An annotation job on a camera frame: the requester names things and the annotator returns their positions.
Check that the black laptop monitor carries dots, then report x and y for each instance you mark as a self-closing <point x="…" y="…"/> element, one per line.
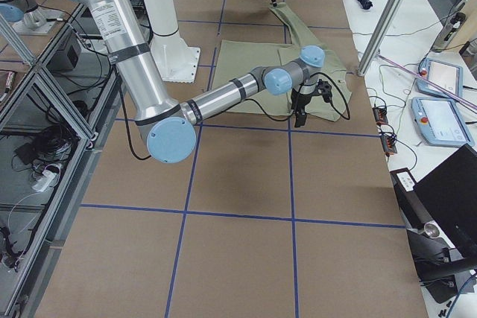
<point x="448" y="193"/>

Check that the upper blue teach pendant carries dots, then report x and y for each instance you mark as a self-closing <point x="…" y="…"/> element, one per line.
<point x="445" y="75"/>

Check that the olive green long-sleeve shirt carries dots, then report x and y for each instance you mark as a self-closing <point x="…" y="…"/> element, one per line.
<point x="238" y="58"/>

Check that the orange electronics board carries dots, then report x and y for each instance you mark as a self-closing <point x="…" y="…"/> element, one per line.
<point x="380" y="115"/>
<point x="388" y="141"/>

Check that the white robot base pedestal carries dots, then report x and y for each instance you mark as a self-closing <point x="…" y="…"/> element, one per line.
<point x="177" y="62"/>

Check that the blue teach pendant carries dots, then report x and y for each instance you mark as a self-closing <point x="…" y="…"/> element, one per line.
<point x="440" y="122"/>
<point x="445" y="75"/>

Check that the lower blue teach pendant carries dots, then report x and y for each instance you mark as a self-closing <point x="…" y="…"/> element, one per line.
<point x="440" y="122"/>

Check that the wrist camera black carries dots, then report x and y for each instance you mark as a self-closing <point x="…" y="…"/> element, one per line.
<point x="325" y="91"/>

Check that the aluminium frame post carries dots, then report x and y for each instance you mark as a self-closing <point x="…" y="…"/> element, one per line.
<point x="378" y="35"/>

